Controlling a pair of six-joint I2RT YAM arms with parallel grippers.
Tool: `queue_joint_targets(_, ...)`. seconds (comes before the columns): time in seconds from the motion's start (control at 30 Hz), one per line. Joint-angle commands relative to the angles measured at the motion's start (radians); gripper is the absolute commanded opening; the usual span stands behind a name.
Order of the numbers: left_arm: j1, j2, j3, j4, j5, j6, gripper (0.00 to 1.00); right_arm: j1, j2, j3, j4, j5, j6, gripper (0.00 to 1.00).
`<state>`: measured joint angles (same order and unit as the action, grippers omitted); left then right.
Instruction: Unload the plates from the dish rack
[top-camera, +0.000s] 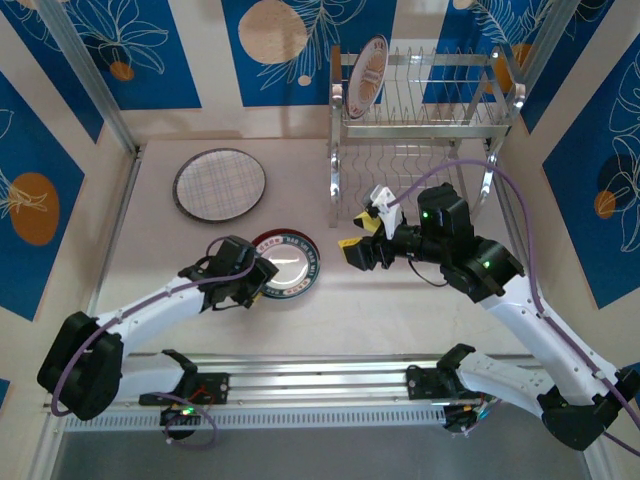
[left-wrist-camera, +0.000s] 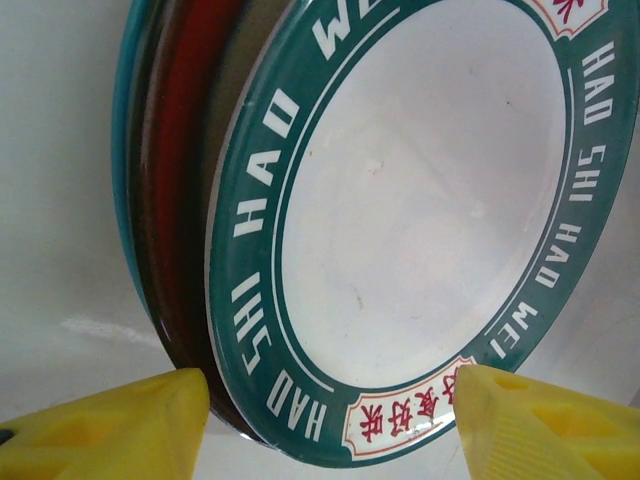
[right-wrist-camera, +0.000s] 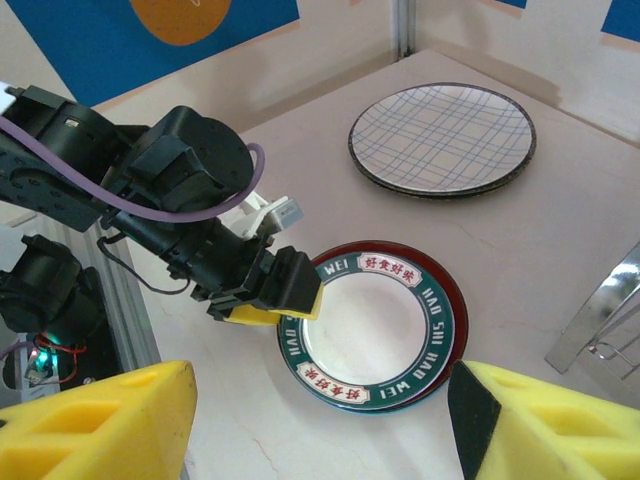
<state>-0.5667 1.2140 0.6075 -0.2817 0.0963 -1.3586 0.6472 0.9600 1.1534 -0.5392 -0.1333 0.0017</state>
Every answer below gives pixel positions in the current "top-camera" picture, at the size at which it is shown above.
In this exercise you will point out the blue grid line plate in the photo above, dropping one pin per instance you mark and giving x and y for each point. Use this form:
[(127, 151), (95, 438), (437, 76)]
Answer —
[(220, 185)]

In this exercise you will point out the steel dish rack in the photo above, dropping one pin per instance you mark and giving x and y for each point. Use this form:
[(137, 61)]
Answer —
[(410, 129)]

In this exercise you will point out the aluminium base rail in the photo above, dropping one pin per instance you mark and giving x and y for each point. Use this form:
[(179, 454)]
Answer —
[(320, 385)]

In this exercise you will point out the aluminium frame post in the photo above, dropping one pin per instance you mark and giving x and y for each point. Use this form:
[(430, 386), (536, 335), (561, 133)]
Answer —
[(550, 35), (90, 70)]

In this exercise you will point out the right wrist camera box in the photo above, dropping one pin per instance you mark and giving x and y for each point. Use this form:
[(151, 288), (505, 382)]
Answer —
[(382, 200)]

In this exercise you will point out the aluminium side rail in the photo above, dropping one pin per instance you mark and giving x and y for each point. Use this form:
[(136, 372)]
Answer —
[(122, 210), (505, 187)]

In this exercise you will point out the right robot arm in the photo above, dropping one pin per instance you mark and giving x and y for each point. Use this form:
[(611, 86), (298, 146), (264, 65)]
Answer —
[(550, 330)]

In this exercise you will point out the orange sunburst print plate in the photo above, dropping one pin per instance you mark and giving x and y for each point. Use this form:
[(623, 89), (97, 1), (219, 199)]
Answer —
[(369, 75)]

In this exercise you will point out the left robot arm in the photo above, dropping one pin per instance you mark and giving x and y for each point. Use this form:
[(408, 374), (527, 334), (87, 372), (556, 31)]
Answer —
[(150, 310)]

